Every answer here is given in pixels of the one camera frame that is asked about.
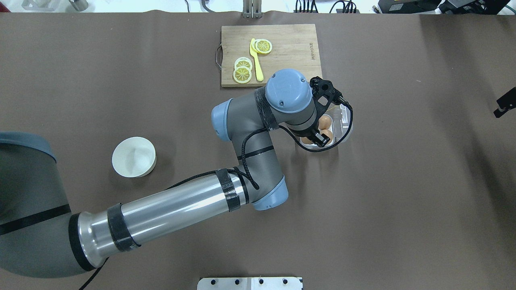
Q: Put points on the white bowl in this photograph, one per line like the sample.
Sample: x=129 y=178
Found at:
x=134 y=157

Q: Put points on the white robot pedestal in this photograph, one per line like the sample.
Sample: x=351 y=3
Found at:
x=251 y=283

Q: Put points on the clear plastic egg box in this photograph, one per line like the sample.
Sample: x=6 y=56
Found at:
x=341 y=121

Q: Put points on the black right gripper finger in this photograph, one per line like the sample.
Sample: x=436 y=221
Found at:
x=505 y=103

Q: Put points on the brown egg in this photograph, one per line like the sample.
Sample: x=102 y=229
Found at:
x=325 y=122
x=306 y=141
x=329 y=135

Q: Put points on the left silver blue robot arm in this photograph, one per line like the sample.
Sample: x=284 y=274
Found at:
x=42 y=238

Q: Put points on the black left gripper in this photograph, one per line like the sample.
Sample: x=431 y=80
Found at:
x=318 y=138

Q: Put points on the aluminium frame post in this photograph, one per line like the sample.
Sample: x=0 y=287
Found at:
x=252 y=9

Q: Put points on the yellow plastic knife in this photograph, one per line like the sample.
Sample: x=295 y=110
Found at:
x=257 y=68

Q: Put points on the wooden cutting board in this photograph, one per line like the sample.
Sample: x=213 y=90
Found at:
x=293 y=46

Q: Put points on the metal cylinder cup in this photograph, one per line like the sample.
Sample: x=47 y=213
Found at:
x=79 y=5

